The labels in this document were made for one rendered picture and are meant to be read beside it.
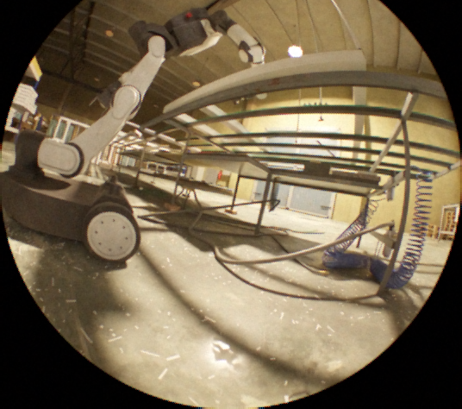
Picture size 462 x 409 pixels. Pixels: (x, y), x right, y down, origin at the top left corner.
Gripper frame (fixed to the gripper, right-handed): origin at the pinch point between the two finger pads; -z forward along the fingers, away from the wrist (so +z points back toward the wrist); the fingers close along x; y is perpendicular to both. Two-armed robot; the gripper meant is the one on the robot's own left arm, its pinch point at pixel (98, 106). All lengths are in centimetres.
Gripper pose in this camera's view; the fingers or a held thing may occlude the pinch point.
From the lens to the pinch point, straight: 106.8
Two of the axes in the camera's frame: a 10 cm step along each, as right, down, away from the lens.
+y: -7.5, -2.2, 6.3
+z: 4.9, -8.2, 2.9
